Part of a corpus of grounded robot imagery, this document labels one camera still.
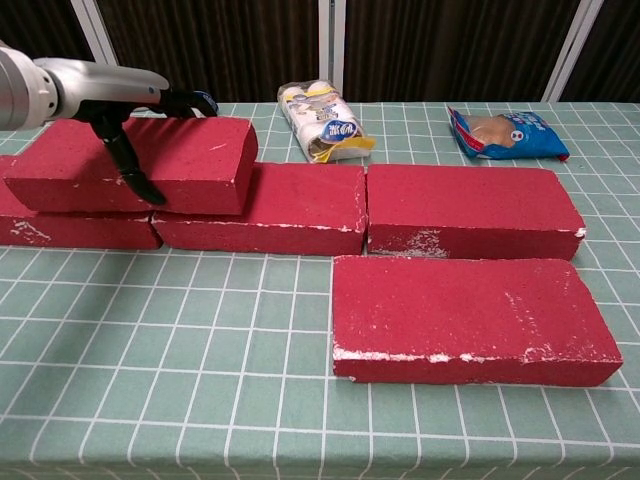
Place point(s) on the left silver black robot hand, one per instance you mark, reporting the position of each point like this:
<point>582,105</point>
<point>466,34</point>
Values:
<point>110,87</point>

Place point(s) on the red brick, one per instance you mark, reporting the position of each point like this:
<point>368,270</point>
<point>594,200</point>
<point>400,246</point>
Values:
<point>300,210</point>
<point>460,310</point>
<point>465,200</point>
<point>75,232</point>
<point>200,160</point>

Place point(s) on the green checkered tablecloth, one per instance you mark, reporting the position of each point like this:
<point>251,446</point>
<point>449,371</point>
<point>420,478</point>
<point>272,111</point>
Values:
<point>200,375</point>

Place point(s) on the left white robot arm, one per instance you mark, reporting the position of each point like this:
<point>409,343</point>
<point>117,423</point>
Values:
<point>22,90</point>

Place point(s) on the grey metal partition post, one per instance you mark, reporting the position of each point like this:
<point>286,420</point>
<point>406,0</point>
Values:
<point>95,30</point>
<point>575,50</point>
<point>331,40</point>

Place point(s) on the dark fabric partition panel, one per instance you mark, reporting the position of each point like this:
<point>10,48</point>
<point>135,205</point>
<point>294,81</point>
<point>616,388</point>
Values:
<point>40,25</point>
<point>615,55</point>
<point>215,45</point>
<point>450,50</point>

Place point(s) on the white yellow bread roll package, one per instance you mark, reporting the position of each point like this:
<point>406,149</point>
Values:
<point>322,125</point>

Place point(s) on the blue snack bag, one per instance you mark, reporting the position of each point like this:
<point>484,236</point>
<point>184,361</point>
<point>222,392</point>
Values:
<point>510,132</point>

